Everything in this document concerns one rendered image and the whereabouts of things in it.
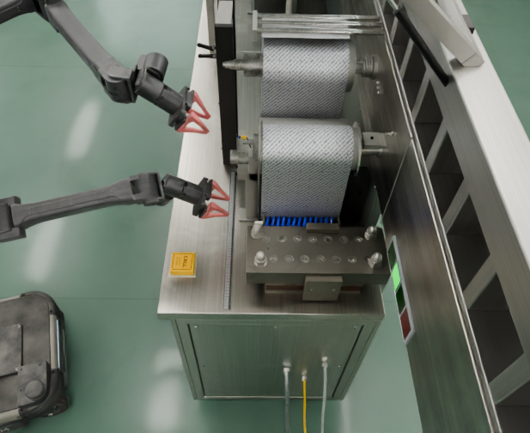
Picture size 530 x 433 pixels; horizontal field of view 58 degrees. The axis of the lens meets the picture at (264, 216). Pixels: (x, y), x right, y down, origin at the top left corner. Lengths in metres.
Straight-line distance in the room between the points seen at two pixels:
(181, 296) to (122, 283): 1.15
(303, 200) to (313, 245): 0.13
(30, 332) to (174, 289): 0.98
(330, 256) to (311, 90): 0.47
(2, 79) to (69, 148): 0.94
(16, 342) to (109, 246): 0.73
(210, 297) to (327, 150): 0.55
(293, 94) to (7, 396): 1.58
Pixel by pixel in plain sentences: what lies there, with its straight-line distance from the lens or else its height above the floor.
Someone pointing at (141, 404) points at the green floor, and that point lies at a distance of 2.31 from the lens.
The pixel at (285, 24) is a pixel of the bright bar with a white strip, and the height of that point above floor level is 1.45.
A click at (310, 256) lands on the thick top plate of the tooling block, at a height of 1.03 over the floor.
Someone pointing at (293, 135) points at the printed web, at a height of 1.31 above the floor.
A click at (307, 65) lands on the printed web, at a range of 1.38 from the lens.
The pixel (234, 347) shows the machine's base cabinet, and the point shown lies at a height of 0.65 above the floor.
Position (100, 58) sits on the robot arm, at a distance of 1.30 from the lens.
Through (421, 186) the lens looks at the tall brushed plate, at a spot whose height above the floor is 1.42.
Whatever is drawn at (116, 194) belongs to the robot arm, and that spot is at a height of 1.19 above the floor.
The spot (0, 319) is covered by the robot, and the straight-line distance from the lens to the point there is 2.39.
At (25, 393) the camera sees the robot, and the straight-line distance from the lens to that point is 2.11.
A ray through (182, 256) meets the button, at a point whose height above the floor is 0.92.
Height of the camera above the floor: 2.16
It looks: 52 degrees down
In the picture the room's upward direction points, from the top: 2 degrees clockwise
